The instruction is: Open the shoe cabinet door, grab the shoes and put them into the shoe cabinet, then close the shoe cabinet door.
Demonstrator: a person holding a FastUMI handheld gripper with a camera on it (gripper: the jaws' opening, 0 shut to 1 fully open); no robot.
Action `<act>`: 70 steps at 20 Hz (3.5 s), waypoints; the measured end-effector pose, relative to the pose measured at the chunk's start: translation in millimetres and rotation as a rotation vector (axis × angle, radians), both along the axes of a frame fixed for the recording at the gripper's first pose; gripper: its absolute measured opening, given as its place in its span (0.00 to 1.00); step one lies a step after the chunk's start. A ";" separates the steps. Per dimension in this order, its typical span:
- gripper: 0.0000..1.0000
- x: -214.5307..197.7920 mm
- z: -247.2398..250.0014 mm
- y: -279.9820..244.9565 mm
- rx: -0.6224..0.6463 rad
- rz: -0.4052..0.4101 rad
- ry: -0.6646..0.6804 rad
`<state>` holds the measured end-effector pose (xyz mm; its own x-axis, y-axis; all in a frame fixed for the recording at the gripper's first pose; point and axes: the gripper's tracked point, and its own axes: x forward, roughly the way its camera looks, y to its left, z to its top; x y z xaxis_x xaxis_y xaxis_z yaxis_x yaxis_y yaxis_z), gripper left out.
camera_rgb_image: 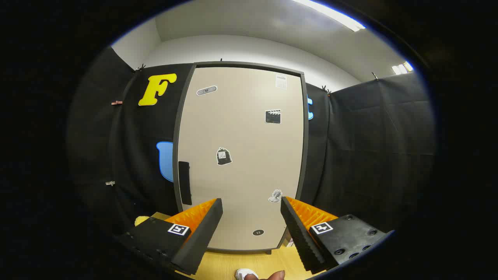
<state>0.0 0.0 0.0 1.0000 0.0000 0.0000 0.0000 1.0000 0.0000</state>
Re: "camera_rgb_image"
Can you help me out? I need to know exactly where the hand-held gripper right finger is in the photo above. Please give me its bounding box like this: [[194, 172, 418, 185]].
[[280, 196, 393, 275]]

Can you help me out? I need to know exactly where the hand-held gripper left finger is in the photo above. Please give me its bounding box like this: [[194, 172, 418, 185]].
[[117, 198, 224, 276]]

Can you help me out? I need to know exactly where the white shoe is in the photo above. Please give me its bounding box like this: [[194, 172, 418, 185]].
[[235, 268, 259, 280]]

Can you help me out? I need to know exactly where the black door handle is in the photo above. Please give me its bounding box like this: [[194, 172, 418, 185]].
[[178, 161, 193, 206]]

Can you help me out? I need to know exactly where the grey shoe cabinet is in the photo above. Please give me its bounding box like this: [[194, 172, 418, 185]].
[[172, 61, 310, 255]]

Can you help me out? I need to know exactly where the black backdrop cloth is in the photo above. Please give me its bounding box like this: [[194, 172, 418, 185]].
[[66, 47, 434, 242]]

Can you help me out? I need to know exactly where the small ceiling light panel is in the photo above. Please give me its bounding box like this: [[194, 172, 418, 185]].
[[391, 61, 414, 75]]

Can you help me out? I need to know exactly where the long ceiling light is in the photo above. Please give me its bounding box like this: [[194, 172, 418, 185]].
[[292, 0, 366, 32]]

